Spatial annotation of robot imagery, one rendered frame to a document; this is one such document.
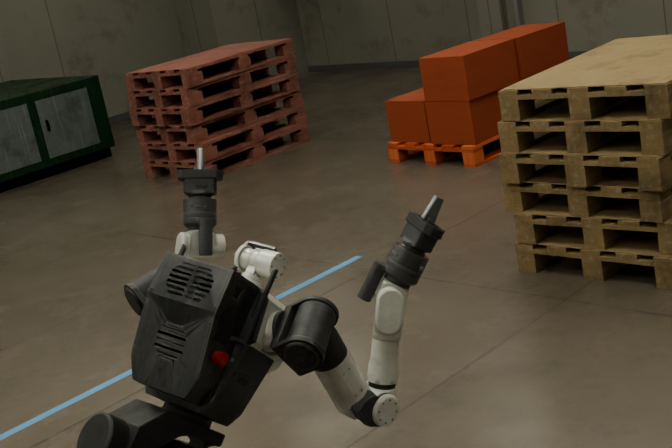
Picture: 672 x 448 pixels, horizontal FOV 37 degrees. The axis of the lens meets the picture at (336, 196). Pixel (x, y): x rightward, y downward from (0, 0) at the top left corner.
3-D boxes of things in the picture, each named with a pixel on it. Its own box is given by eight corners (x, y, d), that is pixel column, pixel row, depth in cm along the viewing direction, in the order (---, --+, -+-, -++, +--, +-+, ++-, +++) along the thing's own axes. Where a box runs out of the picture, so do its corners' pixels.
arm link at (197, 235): (216, 217, 272) (216, 259, 270) (178, 215, 267) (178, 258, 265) (230, 212, 262) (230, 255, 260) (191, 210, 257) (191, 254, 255)
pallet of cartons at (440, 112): (586, 118, 770) (573, 18, 751) (488, 168, 682) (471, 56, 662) (484, 119, 837) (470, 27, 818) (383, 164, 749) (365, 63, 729)
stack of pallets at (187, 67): (248, 138, 958) (228, 43, 935) (315, 138, 895) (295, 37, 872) (141, 178, 870) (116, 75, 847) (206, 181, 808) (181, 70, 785)
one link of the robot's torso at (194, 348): (201, 417, 201) (269, 257, 211) (83, 371, 218) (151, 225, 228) (270, 449, 225) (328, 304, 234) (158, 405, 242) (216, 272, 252)
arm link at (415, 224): (423, 222, 223) (400, 270, 225) (456, 236, 228) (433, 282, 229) (400, 205, 235) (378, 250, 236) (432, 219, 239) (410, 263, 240)
